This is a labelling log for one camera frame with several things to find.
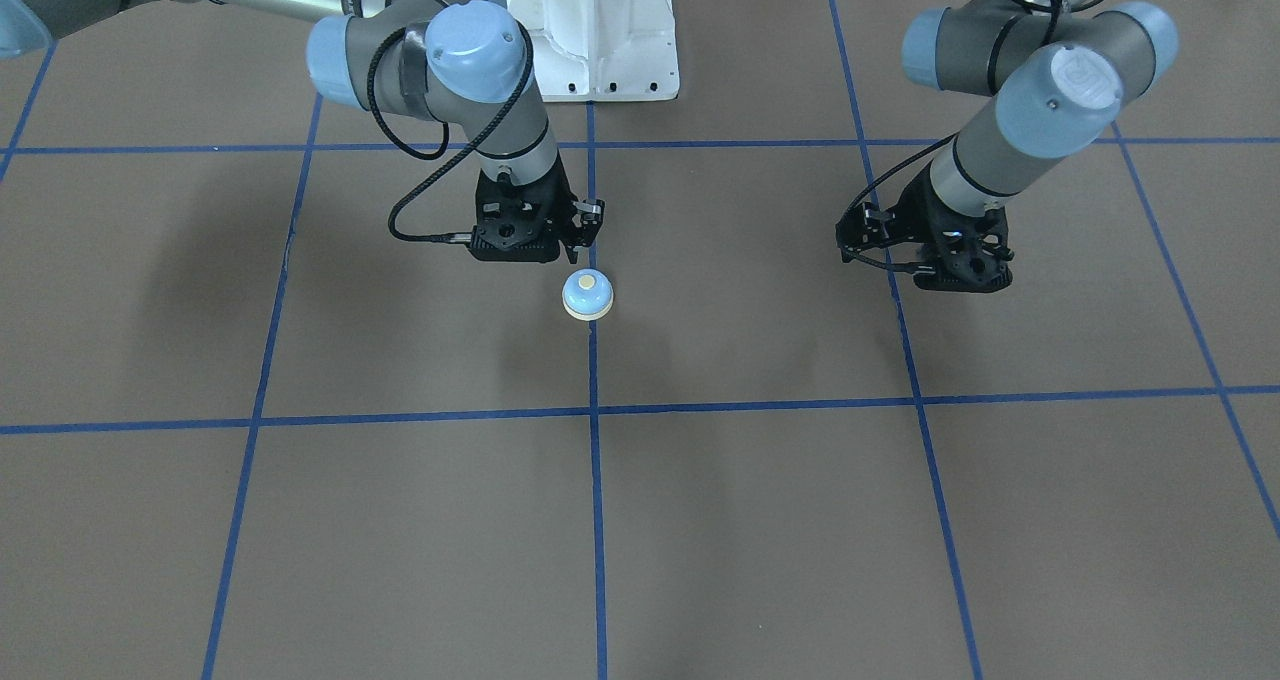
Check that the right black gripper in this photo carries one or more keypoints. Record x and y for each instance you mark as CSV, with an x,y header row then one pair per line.
x,y
587,219

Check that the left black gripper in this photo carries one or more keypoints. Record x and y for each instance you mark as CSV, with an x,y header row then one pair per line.
x,y
918,210

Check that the blue and cream bell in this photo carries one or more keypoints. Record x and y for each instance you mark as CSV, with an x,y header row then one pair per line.
x,y
587,294

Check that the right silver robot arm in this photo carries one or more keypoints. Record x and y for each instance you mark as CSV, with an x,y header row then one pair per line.
x,y
464,64

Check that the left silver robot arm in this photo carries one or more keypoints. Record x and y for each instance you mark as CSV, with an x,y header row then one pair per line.
x,y
1052,75

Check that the brown paper table cover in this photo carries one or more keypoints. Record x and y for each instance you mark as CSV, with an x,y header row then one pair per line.
x,y
248,434

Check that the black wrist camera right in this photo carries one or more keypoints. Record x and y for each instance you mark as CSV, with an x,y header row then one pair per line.
x,y
512,238

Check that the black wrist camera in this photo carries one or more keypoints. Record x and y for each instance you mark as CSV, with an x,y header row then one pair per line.
x,y
965,263
512,238

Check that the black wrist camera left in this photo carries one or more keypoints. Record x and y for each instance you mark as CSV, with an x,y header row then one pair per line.
x,y
965,263

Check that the white camera stand pillar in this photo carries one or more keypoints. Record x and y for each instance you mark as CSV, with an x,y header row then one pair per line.
x,y
612,51

